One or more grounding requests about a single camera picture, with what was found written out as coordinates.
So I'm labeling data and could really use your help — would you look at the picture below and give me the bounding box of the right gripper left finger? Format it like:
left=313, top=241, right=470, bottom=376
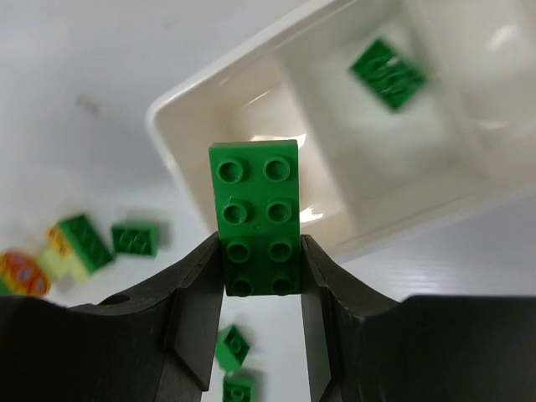
left=1, top=234, right=224, bottom=401

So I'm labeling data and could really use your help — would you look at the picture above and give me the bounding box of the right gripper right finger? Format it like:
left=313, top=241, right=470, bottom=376
left=301, top=235, right=535, bottom=401

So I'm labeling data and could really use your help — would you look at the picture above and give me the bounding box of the green lego brick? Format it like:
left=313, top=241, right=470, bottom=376
left=214, top=325, right=250, bottom=373
left=222, top=375, right=257, bottom=402

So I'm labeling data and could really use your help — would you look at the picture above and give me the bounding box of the green two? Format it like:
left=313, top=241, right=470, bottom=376
left=348, top=38, right=427, bottom=111
left=111, top=221, right=159, bottom=258

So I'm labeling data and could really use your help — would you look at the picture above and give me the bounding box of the white divided plastic container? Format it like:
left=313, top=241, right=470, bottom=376
left=147, top=1, right=535, bottom=255

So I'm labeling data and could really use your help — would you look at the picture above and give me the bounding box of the green lego plate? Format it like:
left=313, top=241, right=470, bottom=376
left=209, top=139, right=301, bottom=297

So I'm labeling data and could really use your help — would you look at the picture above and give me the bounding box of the pale yellow green lego stack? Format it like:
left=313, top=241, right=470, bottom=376
left=36, top=214, right=114, bottom=282

